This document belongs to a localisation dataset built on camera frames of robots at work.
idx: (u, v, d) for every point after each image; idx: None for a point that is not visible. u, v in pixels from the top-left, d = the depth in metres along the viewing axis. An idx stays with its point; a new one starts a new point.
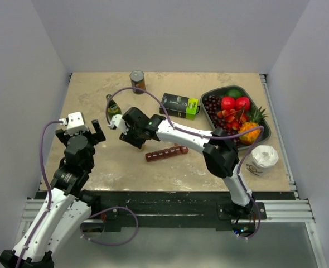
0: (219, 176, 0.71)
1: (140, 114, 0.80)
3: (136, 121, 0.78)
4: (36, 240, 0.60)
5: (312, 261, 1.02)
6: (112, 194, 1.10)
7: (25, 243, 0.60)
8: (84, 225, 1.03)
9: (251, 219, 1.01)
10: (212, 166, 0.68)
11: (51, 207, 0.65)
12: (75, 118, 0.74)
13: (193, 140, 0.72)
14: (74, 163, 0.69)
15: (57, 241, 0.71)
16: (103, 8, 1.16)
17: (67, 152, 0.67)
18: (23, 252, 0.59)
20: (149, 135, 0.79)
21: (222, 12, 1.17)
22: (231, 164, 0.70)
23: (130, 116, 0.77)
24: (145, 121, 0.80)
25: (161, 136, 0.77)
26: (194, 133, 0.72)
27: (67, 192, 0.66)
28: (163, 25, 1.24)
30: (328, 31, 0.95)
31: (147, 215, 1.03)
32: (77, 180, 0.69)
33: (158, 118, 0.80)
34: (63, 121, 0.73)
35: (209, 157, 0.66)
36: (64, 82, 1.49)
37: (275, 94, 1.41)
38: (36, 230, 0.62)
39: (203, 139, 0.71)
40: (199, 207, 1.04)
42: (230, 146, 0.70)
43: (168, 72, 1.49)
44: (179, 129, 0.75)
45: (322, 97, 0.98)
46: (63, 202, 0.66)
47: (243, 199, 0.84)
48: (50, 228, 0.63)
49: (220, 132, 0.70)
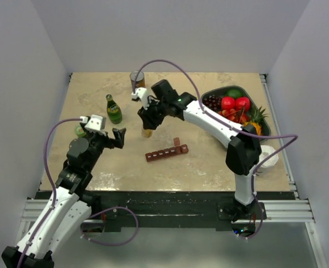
0: (236, 172, 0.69)
1: (170, 89, 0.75)
3: (166, 94, 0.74)
4: (40, 236, 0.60)
5: (312, 261, 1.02)
6: (112, 194, 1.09)
7: (29, 239, 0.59)
8: (84, 225, 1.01)
9: (251, 219, 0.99)
10: (231, 160, 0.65)
11: (55, 205, 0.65)
12: (95, 121, 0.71)
13: (221, 130, 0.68)
14: (77, 166, 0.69)
15: (57, 242, 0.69)
16: (103, 8, 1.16)
17: (69, 155, 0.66)
18: (27, 248, 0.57)
20: (175, 113, 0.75)
21: (222, 11, 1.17)
22: (251, 164, 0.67)
23: (161, 87, 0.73)
24: (174, 97, 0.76)
25: (188, 116, 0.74)
26: (225, 123, 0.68)
27: (72, 191, 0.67)
28: (163, 25, 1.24)
30: (328, 30, 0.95)
31: (147, 215, 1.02)
32: (81, 181, 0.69)
33: (188, 97, 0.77)
34: (83, 119, 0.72)
35: (232, 151, 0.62)
36: (64, 82, 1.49)
37: (275, 94, 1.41)
38: (40, 226, 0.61)
39: (232, 131, 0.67)
40: (199, 207, 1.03)
42: (256, 145, 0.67)
43: (168, 73, 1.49)
44: (209, 114, 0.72)
45: (323, 96, 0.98)
46: (68, 201, 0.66)
47: (247, 200, 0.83)
48: (54, 225, 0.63)
49: (251, 128, 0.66)
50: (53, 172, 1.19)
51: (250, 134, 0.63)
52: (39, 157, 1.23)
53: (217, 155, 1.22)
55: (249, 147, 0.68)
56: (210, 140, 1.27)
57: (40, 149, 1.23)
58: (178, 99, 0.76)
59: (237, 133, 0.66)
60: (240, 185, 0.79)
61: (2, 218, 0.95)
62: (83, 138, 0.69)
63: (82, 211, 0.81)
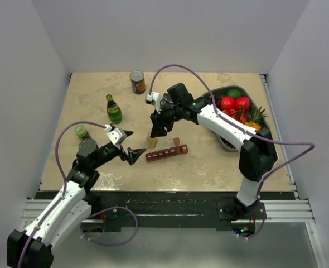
0: (248, 177, 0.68)
1: (186, 92, 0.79)
3: (181, 97, 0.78)
4: (48, 222, 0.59)
5: (312, 261, 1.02)
6: (112, 194, 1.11)
7: (37, 224, 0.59)
8: (84, 225, 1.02)
9: (251, 219, 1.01)
10: (245, 164, 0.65)
11: (65, 196, 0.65)
12: (115, 135, 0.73)
13: (234, 133, 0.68)
14: (86, 164, 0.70)
15: (57, 236, 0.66)
16: (103, 7, 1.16)
17: (80, 154, 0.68)
18: (34, 231, 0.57)
20: (189, 116, 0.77)
21: (222, 10, 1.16)
22: (265, 170, 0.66)
23: (176, 90, 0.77)
24: (190, 101, 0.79)
25: (202, 119, 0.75)
26: (238, 127, 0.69)
27: (82, 185, 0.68)
28: (163, 25, 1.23)
30: None
31: (147, 215, 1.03)
32: (90, 178, 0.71)
33: (203, 101, 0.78)
34: (107, 127, 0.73)
35: (246, 154, 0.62)
36: (64, 82, 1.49)
37: (276, 94, 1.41)
38: (49, 213, 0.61)
39: (245, 134, 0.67)
40: (199, 207, 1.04)
42: (271, 151, 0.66)
43: (168, 73, 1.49)
44: (223, 117, 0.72)
45: (323, 96, 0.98)
46: (77, 194, 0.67)
47: (249, 200, 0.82)
48: (62, 215, 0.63)
49: (265, 132, 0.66)
50: (53, 172, 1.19)
51: (265, 139, 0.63)
52: (39, 157, 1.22)
53: (217, 155, 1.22)
55: (264, 153, 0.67)
56: (210, 140, 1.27)
57: (40, 149, 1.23)
58: (193, 103, 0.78)
59: (250, 137, 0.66)
60: (246, 186, 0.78)
61: (1, 218, 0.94)
62: (92, 139, 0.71)
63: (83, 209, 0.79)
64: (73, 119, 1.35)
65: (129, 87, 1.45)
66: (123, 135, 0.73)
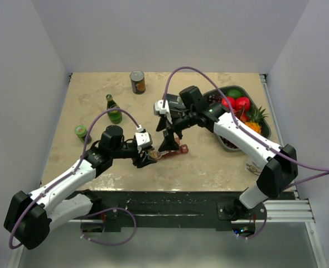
0: (266, 194, 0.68)
1: (200, 96, 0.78)
3: (195, 102, 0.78)
4: (54, 192, 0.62)
5: (312, 262, 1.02)
6: (112, 194, 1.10)
7: (44, 191, 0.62)
8: (84, 225, 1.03)
9: (251, 219, 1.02)
10: (265, 181, 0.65)
11: (76, 172, 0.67)
12: (143, 138, 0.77)
13: (256, 149, 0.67)
14: (105, 148, 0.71)
15: (58, 215, 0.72)
16: (102, 8, 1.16)
17: (103, 135, 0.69)
18: (39, 197, 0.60)
20: (204, 123, 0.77)
21: (221, 12, 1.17)
22: (282, 186, 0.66)
23: (190, 95, 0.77)
24: (206, 106, 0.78)
25: (219, 129, 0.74)
26: (260, 141, 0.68)
27: (94, 166, 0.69)
28: (162, 25, 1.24)
30: (328, 30, 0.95)
31: (148, 215, 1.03)
32: (102, 163, 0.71)
33: (219, 108, 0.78)
34: (140, 128, 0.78)
35: (269, 173, 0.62)
36: (64, 82, 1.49)
37: (275, 94, 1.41)
38: (57, 183, 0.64)
39: (269, 151, 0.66)
40: (199, 207, 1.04)
42: (293, 168, 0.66)
43: (168, 73, 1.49)
44: (243, 129, 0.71)
45: (323, 96, 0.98)
46: (88, 173, 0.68)
47: (252, 205, 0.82)
48: (69, 188, 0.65)
49: (289, 149, 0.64)
50: (53, 172, 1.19)
51: (289, 159, 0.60)
52: (39, 157, 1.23)
53: (217, 155, 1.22)
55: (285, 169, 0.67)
56: (210, 140, 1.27)
57: (40, 149, 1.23)
58: (209, 109, 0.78)
59: (274, 154, 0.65)
60: (254, 191, 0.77)
61: (1, 217, 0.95)
62: (120, 126, 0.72)
63: (84, 202, 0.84)
64: (73, 119, 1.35)
65: (129, 87, 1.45)
66: (150, 143, 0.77)
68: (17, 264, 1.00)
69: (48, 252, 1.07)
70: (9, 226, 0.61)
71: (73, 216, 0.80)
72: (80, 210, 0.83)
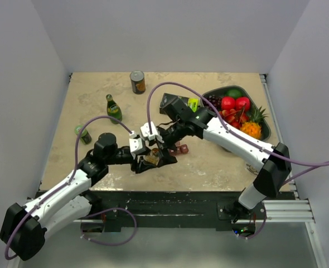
0: (266, 194, 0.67)
1: (183, 106, 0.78)
3: (179, 112, 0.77)
4: (48, 204, 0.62)
5: (312, 262, 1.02)
6: (112, 195, 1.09)
7: (38, 202, 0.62)
8: (84, 225, 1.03)
9: (251, 219, 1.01)
10: (264, 183, 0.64)
11: (71, 182, 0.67)
12: (135, 144, 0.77)
13: (250, 151, 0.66)
14: (99, 157, 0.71)
15: (53, 223, 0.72)
16: (102, 9, 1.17)
17: (97, 145, 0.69)
18: (34, 209, 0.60)
20: (193, 130, 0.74)
21: (221, 12, 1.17)
22: (280, 184, 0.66)
23: (172, 106, 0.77)
24: (190, 114, 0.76)
25: (208, 134, 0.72)
26: (252, 143, 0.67)
27: (90, 175, 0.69)
28: (163, 25, 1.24)
30: (328, 30, 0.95)
31: (148, 215, 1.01)
32: (98, 172, 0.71)
33: (206, 112, 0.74)
34: (133, 133, 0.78)
35: (266, 175, 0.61)
36: (64, 82, 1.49)
37: (275, 94, 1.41)
38: (51, 195, 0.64)
39: (262, 152, 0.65)
40: (199, 207, 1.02)
42: (286, 165, 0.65)
43: (168, 72, 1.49)
44: (233, 132, 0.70)
45: (323, 96, 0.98)
46: (83, 183, 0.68)
47: (251, 204, 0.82)
48: (63, 200, 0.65)
49: (281, 148, 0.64)
50: (53, 172, 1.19)
51: (282, 157, 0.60)
52: (39, 157, 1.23)
53: (217, 156, 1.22)
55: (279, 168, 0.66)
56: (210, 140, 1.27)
57: (40, 149, 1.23)
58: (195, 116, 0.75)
59: (269, 156, 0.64)
60: (252, 192, 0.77)
61: (1, 218, 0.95)
62: (114, 134, 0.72)
63: (82, 206, 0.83)
64: (73, 119, 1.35)
65: (129, 87, 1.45)
66: (143, 149, 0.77)
68: (17, 264, 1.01)
69: (48, 252, 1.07)
70: (4, 238, 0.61)
71: (71, 221, 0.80)
72: (79, 213, 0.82)
